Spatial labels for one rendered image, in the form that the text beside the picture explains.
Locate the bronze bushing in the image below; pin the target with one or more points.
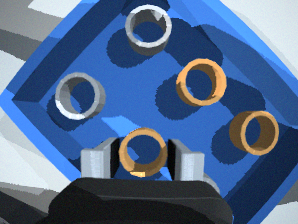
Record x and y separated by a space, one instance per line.
268 135
143 170
216 74

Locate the blue square crate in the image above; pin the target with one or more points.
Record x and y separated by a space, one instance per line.
141 92

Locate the grey metal bushing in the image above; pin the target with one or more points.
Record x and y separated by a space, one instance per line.
63 93
148 13

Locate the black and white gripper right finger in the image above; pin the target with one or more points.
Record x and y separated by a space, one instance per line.
184 164

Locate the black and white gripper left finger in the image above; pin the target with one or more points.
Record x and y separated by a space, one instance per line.
102 161

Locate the steel bushing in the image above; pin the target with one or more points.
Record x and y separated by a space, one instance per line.
207 179

